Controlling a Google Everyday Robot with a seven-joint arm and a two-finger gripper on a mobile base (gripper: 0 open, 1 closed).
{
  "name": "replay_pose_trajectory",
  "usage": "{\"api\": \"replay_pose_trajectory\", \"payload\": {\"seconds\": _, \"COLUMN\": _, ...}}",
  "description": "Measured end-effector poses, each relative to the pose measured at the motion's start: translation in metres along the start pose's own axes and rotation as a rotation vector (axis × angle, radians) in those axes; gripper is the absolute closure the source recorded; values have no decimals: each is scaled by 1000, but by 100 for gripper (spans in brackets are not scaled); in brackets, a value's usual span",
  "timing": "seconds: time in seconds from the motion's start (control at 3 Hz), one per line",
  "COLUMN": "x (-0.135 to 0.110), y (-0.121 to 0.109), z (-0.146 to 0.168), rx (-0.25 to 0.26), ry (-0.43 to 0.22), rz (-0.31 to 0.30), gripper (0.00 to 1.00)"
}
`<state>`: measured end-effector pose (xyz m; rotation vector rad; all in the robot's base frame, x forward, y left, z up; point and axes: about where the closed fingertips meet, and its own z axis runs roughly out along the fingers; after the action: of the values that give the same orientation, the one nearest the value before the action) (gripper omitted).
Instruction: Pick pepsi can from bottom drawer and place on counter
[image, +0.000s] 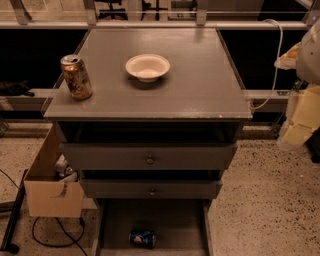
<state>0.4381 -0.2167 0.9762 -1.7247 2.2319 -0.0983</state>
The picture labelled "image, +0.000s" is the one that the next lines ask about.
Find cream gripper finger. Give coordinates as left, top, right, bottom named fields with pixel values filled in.
left=277, top=84, right=320, bottom=150

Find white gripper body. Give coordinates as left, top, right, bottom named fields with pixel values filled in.
left=274, top=43, right=300, bottom=70

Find cardboard box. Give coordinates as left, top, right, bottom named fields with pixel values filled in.
left=24, top=128, right=83, bottom=218

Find black object on rail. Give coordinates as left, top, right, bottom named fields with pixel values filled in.
left=0, top=80, right=35, bottom=97

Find grey drawer cabinet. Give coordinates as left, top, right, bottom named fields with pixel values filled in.
left=43, top=27, right=253, bottom=201

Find white cable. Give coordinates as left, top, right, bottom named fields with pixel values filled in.
left=249, top=18, right=284, bottom=112

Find crumpled items in box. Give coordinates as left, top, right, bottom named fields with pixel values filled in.
left=54, top=155, right=78, bottom=182

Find grey top drawer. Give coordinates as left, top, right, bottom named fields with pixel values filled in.
left=60, top=143, right=237, bottom=170

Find grey drawer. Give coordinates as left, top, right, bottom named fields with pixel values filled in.
left=80, top=179, right=222, bottom=199
left=60, top=143, right=237, bottom=170
left=92, top=199, right=214, bottom=256

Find grey middle drawer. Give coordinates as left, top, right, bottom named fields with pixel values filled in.
left=80, top=179, right=222, bottom=199

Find gold soda can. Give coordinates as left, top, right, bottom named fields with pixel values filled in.
left=60, top=54, right=92, bottom=100

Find black stand leg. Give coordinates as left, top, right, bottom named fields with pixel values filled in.
left=0, top=170, right=27, bottom=256

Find grey bottom drawer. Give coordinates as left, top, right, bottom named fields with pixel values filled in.
left=92, top=199, right=214, bottom=256

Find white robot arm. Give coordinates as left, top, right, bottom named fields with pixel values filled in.
left=274, top=20, right=320, bottom=150

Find blue pepsi can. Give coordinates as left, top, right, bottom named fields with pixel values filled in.
left=129, top=230, right=156, bottom=248

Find black floor cable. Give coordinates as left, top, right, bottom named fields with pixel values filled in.
left=31, top=216, right=88, bottom=256

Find white paper bowl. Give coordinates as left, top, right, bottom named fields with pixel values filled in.
left=125, top=54, right=170, bottom=83

